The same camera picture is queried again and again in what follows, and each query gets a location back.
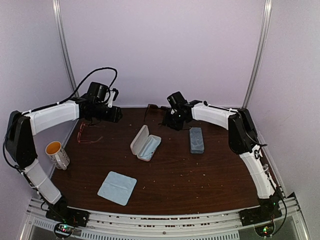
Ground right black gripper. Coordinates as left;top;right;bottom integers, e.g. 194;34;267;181
163;110;188;130

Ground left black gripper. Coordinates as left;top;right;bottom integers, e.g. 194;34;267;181
90;102;122;123

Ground grey-blue glasses case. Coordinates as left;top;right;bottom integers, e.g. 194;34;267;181
189;127;205;154

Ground light blue cloth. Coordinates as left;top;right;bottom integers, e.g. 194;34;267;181
97;171;137;206
137;135;162;162

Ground red framed eyeglasses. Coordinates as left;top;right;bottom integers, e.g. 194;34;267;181
76;122;104;144

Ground pink glasses case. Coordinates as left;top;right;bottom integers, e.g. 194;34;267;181
130;124;162;162

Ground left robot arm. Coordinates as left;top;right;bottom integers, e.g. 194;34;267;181
3;82;122;222

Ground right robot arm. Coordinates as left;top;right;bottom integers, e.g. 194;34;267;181
162;91;280;221

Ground dark sunglasses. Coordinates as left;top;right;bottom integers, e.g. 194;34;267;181
143;103;171;126

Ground patterned mug orange inside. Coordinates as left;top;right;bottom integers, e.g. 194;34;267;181
45;141;70;171

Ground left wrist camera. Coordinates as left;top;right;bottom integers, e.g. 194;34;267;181
105;88;119;108

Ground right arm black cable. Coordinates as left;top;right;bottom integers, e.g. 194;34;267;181
203;100;288;226

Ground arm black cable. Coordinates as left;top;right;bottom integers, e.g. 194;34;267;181
203;100;288;226
2;66;119;171

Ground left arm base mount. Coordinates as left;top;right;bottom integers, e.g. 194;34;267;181
45;209;90;239

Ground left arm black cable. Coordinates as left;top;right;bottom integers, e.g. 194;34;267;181
2;66;119;171

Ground aluminium front rail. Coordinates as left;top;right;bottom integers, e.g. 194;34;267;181
19;197;312;240

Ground left aluminium frame post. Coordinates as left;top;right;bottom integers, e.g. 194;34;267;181
52;0;77;91

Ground aluminium frame post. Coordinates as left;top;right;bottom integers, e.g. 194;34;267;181
52;0;77;91
242;0;273;108

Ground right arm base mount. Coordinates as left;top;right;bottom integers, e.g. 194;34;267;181
239;207;282;238

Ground right aluminium frame post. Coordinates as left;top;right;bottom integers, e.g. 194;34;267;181
242;0;273;108

